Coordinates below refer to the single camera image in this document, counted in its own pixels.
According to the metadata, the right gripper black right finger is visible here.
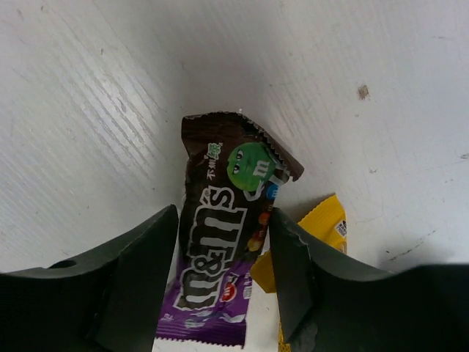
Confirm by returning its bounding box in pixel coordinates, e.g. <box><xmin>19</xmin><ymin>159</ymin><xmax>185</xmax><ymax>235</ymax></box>
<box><xmin>268</xmin><ymin>207</ymin><xmax>469</xmax><ymax>352</ymax></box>

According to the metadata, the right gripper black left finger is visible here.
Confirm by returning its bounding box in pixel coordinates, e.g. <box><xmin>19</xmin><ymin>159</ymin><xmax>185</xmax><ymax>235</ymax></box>
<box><xmin>1</xmin><ymin>205</ymin><xmax>178</xmax><ymax>351</ymax></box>

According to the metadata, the purple candy packet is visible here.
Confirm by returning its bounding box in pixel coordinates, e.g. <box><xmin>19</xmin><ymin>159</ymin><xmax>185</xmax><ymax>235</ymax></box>
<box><xmin>156</xmin><ymin>111</ymin><xmax>304</xmax><ymax>346</ymax></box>

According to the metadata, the yellow M&M packet right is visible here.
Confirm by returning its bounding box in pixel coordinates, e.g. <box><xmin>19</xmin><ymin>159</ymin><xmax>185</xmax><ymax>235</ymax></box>
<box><xmin>251</xmin><ymin>195</ymin><xmax>352</xmax><ymax>351</ymax></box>

